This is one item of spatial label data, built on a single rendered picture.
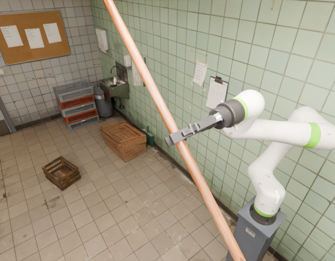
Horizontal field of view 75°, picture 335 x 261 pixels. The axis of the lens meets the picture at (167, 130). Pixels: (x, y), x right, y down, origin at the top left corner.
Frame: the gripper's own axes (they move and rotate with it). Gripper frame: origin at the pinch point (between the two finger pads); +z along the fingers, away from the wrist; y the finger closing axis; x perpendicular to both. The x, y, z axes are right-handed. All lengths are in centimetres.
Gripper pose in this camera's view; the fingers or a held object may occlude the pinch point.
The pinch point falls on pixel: (178, 136)
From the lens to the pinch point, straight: 67.2
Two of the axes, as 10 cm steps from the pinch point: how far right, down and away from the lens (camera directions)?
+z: -8.1, 3.5, -4.8
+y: -3.8, 3.1, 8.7
